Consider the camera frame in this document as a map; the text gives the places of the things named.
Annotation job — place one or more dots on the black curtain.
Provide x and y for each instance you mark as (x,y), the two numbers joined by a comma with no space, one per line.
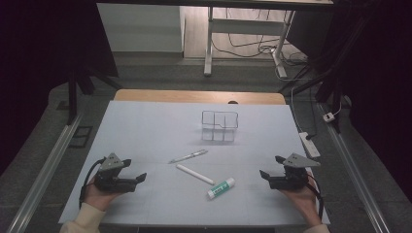
(39,64)
(382,81)

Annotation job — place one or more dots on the person's left hand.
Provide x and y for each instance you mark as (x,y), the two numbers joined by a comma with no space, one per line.
(97,197)

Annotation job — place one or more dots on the white power strip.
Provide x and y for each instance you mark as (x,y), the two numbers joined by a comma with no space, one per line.
(309,145)

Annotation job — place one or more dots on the black metal stand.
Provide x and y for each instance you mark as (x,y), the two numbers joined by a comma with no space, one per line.
(73,97)
(327,87)

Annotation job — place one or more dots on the silver white pen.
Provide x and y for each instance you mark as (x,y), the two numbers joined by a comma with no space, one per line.
(189,156)

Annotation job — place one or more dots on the small dark round object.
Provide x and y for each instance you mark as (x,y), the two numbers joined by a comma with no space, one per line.
(232,102)

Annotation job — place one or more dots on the white paper-wrapped stick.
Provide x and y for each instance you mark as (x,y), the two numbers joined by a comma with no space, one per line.
(194,174)

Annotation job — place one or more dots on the small white adapter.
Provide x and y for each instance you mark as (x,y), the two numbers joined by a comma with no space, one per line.
(328,117)

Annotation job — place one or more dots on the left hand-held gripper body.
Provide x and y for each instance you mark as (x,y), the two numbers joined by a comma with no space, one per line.
(108,183)

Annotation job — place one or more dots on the white partition panel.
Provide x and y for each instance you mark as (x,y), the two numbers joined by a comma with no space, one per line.
(139,29)

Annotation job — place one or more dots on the white desk frame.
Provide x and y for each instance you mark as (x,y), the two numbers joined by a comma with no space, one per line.
(209,42)

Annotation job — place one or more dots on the aluminium rail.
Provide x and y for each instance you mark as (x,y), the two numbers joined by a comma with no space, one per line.
(45,174)
(353,171)

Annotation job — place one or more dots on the green white glue stick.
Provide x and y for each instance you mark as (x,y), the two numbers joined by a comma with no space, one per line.
(221,188)

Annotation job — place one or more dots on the black floor frame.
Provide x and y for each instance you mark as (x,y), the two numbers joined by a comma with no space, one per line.
(81,137)

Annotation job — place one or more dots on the person's right hand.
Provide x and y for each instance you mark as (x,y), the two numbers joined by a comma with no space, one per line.
(306,199)

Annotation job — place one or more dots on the clear acrylic pen organizer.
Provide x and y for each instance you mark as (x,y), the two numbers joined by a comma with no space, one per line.
(213,134)

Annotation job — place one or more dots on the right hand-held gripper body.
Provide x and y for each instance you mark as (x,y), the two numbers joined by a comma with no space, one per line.
(293,179)

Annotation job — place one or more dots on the wooden table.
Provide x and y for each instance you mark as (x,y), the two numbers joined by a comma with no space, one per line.
(194,96)

